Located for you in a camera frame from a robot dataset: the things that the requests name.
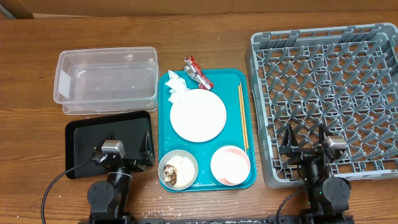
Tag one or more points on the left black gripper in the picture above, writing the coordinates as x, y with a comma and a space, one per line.
145, 154

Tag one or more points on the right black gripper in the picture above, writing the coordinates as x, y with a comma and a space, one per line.
288, 145

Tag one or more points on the large pink plate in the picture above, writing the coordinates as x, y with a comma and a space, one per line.
199, 116

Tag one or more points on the small pink bowl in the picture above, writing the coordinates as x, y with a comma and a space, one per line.
230, 165

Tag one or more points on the wooden chopstick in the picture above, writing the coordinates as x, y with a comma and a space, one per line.
245, 118
242, 118

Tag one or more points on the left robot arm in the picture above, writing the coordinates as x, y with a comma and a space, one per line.
108, 198

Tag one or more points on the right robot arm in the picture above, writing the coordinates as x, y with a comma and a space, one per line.
327, 195

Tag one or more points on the grey dishwasher rack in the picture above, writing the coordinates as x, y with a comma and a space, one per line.
342, 77

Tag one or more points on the black tray bin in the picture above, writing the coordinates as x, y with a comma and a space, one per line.
83, 135

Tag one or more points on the metal bowl with food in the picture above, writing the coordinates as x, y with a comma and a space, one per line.
177, 170

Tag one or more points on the clear plastic bin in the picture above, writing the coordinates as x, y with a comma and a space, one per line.
107, 80

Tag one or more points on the crumpled white napkin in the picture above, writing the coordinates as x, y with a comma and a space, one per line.
178, 87

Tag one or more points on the teal serving tray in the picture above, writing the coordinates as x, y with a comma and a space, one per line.
234, 142

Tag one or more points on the red silver snack wrapper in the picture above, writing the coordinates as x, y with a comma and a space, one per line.
194, 72

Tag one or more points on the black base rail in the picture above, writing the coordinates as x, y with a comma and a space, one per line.
283, 219

